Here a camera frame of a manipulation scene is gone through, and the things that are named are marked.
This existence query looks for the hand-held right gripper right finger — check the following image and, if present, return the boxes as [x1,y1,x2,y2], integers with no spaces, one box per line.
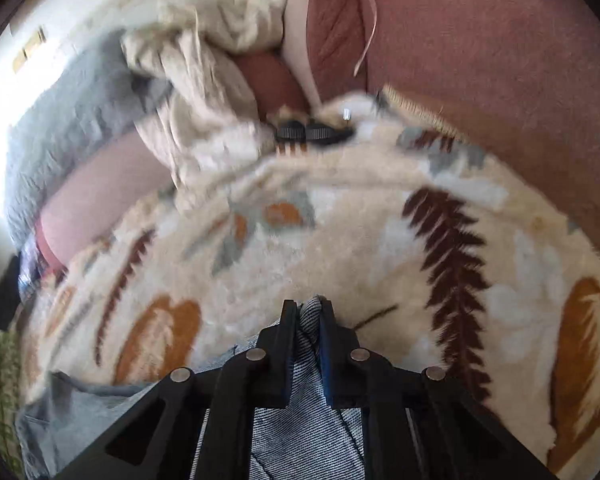
[318,299,556,480]

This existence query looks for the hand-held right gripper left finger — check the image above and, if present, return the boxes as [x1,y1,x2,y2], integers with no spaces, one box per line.
[55,300,299,480]

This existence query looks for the blue denim pants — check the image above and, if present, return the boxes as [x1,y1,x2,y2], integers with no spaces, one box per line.
[17,297,381,480]

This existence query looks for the cream leaf print blanket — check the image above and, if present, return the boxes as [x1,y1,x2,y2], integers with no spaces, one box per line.
[17,92,600,480]

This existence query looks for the purple floral cloth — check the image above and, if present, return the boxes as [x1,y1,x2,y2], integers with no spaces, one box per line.
[17,240,48,301]

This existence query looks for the cream crumpled cloth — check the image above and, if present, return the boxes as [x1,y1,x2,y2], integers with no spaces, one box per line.
[122,0,311,211]

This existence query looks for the green patterned cloth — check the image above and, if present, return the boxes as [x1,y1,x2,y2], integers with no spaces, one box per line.
[0,330,27,466]

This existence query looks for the grey quilted blanket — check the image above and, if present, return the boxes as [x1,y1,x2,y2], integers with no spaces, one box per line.
[2,30,173,251]

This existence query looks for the reddish brown bedspread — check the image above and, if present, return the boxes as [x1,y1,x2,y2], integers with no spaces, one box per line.
[352,0,600,266]

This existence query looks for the thin pink ribbon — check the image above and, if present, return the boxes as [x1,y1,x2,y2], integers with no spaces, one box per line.
[335,0,378,78]

